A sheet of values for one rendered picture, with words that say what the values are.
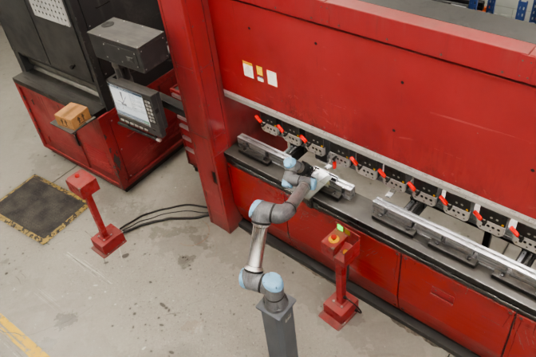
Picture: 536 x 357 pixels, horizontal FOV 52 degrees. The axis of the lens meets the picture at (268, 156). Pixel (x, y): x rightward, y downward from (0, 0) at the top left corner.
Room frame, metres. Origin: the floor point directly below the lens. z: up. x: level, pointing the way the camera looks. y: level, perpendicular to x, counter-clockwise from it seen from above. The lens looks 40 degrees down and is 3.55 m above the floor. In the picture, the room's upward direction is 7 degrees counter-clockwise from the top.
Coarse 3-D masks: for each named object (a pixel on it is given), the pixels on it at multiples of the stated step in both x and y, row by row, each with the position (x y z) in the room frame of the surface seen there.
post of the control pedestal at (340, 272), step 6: (336, 264) 2.33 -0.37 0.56; (336, 270) 2.33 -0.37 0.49; (342, 270) 2.30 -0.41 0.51; (336, 276) 2.33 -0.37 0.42; (342, 276) 2.30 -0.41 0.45; (336, 282) 2.33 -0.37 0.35; (342, 282) 2.30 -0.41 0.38; (336, 288) 2.33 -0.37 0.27; (342, 288) 2.30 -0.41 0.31; (336, 294) 2.34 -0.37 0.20; (342, 294) 2.30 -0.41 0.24; (342, 300) 2.30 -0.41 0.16
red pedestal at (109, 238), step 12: (72, 180) 3.27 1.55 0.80; (84, 180) 3.26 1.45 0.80; (96, 180) 3.26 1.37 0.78; (84, 192) 3.18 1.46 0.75; (96, 216) 3.26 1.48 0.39; (108, 228) 3.37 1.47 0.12; (96, 240) 3.25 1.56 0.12; (108, 240) 3.23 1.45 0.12; (120, 240) 3.28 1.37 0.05; (96, 252) 3.21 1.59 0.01; (108, 252) 3.18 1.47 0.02
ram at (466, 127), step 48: (240, 48) 3.20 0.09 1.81; (288, 48) 2.91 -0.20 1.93; (336, 48) 2.66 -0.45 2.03; (384, 48) 2.44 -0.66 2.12; (288, 96) 2.93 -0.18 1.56; (336, 96) 2.66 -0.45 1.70; (384, 96) 2.43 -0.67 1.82; (432, 96) 2.24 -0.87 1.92; (480, 96) 2.07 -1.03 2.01; (528, 96) 1.92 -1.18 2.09; (384, 144) 2.42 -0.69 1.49; (432, 144) 2.21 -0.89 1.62; (480, 144) 2.04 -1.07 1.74; (528, 144) 1.88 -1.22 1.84; (480, 192) 2.00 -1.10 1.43; (528, 192) 1.84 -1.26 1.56
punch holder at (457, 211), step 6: (450, 192) 2.12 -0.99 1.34; (450, 198) 2.11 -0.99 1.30; (456, 198) 2.08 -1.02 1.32; (462, 198) 2.06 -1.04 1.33; (450, 204) 2.11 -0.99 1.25; (456, 204) 2.08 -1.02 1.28; (462, 204) 2.06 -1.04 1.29; (468, 204) 2.03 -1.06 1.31; (474, 204) 2.06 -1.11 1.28; (444, 210) 2.12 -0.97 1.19; (450, 210) 2.10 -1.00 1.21; (456, 210) 2.07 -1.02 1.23; (462, 210) 2.05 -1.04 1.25; (468, 210) 2.03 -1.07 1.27; (456, 216) 2.07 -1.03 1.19; (462, 216) 2.05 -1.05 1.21; (468, 216) 2.02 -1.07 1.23
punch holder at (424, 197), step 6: (414, 180) 2.27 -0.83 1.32; (420, 180) 2.24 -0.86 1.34; (420, 186) 2.24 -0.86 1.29; (426, 186) 2.22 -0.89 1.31; (432, 186) 2.19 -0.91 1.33; (414, 192) 2.26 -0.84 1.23; (420, 192) 2.23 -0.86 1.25; (426, 192) 2.21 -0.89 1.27; (432, 192) 2.19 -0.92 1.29; (438, 192) 2.18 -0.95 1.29; (420, 198) 2.23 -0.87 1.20; (426, 198) 2.21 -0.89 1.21; (432, 198) 2.18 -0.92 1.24; (438, 198) 2.20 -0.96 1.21; (432, 204) 2.18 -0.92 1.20
